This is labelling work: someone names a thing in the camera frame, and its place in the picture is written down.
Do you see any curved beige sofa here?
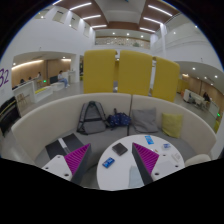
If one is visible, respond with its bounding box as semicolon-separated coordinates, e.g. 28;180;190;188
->
12;93;217;168

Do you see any black wallet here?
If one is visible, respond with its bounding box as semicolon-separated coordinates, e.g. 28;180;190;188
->
112;143;128;156

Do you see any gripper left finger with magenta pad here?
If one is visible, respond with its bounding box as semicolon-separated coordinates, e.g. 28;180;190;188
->
42;144;91;185

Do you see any blue card packet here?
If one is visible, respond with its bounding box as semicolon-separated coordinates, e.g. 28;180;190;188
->
145;135;154;144

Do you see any dark blue patterned bag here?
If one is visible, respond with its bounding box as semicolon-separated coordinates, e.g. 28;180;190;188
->
107;109;131;128

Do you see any grey cushion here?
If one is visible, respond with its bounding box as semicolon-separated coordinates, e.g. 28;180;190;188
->
132;108;158;133

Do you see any seated person in white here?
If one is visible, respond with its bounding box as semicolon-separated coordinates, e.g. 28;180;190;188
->
58;70;70;88

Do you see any white item on table edge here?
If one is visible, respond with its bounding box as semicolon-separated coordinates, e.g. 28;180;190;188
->
172;153;182;162

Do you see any small blue white packet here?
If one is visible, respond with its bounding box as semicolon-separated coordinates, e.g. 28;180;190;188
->
163;143;171;149

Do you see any round white table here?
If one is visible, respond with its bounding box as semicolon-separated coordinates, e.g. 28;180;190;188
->
96;134;186;192

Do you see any left yellow partition panel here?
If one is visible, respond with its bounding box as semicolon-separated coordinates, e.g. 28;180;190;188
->
83;49;117;93

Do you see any black white box on sofa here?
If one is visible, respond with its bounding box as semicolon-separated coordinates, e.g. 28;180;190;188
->
46;134;83;159

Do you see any right yellow partition panel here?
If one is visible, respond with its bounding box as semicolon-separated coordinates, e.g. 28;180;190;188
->
152;56;180;102

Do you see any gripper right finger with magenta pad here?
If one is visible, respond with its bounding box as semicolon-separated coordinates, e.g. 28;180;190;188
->
132;143;185;185

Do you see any yellow-green cushion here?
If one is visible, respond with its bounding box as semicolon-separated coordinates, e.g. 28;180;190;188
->
162;113;183;138

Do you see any grey backpack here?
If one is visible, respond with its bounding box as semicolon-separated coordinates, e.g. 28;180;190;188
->
77;101;107;135

